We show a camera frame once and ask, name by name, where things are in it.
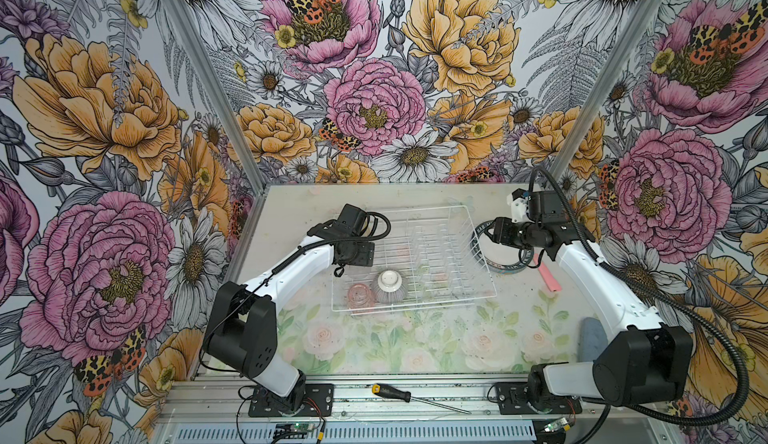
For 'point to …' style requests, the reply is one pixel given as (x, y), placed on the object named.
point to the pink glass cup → (359, 295)
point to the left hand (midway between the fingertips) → (354, 263)
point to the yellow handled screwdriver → (405, 396)
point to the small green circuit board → (290, 427)
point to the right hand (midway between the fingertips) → (492, 239)
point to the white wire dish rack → (429, 255)
